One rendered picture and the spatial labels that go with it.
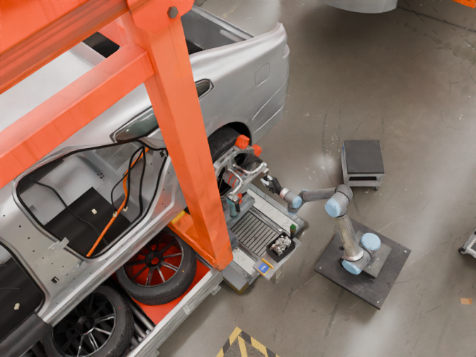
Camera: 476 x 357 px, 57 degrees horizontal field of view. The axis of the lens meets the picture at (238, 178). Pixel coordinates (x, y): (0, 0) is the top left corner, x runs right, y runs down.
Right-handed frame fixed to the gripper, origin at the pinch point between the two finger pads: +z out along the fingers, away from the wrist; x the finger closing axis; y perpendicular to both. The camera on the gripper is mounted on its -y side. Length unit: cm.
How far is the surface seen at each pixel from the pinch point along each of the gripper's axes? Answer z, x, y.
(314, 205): -23, 48, 83
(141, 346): -10, -156, 44
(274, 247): -39, -33, 26
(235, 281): -21, -65, 70
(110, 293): 36, -146, 32
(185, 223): 26, -68, 15
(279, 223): -12, 6, 75
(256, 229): 1, -12, 77
